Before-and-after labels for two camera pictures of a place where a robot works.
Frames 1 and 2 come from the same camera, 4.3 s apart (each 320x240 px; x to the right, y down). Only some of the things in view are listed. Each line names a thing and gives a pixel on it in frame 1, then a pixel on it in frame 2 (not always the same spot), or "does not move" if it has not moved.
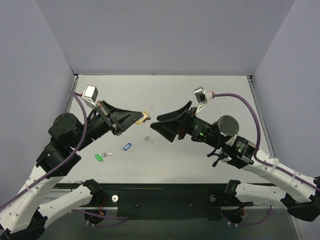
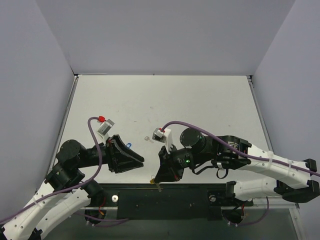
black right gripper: [185, 123] → [169, 161]
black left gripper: [108, 118] → [113, 154]
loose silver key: [147, 139] does not move
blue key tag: [127, 146] does not move
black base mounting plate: [168, 201] does not move
